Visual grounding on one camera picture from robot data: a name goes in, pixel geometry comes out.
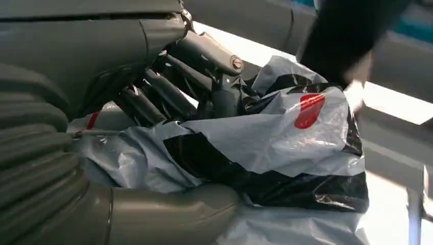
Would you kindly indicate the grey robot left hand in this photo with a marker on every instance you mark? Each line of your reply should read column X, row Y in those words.
column 84, row 47

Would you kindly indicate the grey parcel bag red print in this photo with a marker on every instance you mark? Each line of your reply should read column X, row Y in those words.
column 270, row 142

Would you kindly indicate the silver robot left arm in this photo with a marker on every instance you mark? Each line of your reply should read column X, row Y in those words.
column 30, row 162

